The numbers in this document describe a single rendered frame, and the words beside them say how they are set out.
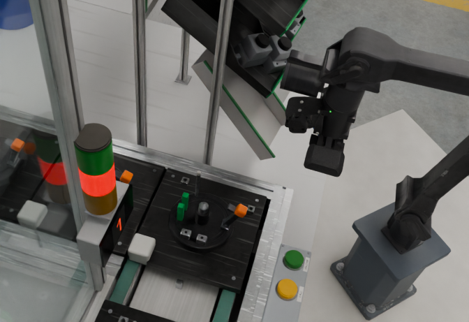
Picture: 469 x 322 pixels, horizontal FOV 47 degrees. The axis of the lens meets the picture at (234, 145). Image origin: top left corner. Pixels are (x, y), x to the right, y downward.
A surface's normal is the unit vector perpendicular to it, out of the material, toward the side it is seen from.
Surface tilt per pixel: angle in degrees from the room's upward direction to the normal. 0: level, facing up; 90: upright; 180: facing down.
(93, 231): 0
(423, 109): 0
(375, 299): 90
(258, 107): 45
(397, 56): 8
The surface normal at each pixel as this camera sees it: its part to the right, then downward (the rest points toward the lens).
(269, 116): 0.72, -0.18
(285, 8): 0.48, -0.41
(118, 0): 0.11, -0.64
